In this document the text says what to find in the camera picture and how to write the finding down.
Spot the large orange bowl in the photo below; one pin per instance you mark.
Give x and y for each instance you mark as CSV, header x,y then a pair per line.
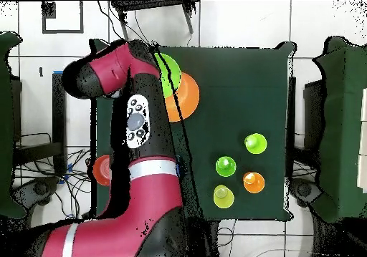
x,y
187,99

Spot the large light green bowl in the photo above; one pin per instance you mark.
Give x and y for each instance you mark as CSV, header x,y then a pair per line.
x,y
170,73

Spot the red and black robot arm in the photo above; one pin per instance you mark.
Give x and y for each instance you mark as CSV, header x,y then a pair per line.
x,y
149,197

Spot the dark green tablecloth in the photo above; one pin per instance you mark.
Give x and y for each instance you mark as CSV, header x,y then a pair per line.
x,y
243,96

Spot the lime green cup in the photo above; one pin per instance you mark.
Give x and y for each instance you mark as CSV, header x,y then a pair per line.
x,y
255,144

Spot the yellow cup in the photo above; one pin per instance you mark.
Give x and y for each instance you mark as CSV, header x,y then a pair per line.
x,y
223,197

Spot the orange cup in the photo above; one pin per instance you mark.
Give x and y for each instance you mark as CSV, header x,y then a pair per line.
x,y
253,182

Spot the small red-orange bowl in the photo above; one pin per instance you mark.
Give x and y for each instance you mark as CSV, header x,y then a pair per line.
x,y
101,170

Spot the black metal stand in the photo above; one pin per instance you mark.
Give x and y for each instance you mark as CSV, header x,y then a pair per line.
x,y
58,119
312,111

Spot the neighbouring green covered table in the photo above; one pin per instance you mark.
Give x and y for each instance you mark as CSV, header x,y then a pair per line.
x,y
7,125
341,125

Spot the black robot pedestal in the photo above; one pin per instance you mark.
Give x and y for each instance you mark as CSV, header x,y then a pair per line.
x,y
209,237

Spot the black camera tripod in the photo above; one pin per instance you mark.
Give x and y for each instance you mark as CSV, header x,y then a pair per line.
x,y
152,5

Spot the grey square frame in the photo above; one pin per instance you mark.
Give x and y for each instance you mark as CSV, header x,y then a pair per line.
x,y
81,16

